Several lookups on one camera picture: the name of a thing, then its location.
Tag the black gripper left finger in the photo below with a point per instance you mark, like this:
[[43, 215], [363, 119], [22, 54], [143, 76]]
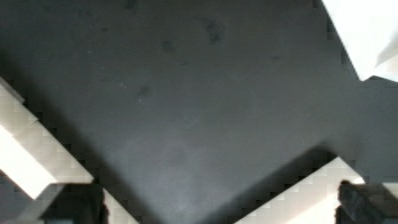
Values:
[[77, 206]]

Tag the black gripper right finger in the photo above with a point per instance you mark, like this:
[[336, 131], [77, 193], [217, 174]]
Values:
[[368, 203]]

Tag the white drawer cabinet box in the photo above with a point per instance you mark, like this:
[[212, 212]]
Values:
[[365, 19]]

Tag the white right barrier rail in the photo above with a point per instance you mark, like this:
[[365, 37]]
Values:
[[304, 205]]

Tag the white barrier rail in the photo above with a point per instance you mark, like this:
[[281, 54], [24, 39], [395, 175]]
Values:
[[38, 163], [304, 205]]

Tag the white front barrier rail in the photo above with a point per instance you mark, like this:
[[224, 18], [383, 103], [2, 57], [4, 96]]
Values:
[[38, 163]]

